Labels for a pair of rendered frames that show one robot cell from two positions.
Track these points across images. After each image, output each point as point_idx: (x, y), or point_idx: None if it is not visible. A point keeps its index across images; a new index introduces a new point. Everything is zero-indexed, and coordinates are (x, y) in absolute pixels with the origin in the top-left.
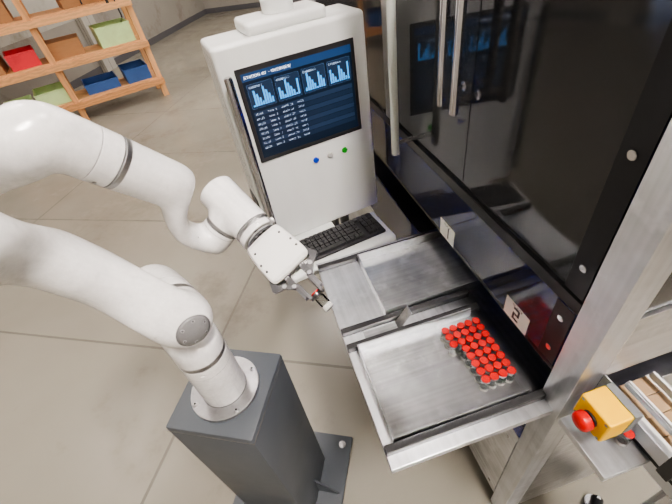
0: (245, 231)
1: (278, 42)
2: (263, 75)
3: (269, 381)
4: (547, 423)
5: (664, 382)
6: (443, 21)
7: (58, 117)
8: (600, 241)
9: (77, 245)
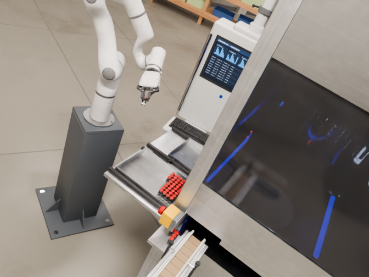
0: (149, 65)
1: (241, 39)
2: (226, 45)
3: (111, 129)
4: None
5: (202, 242)
6: None
7: None
8: None
9: (110, 23)
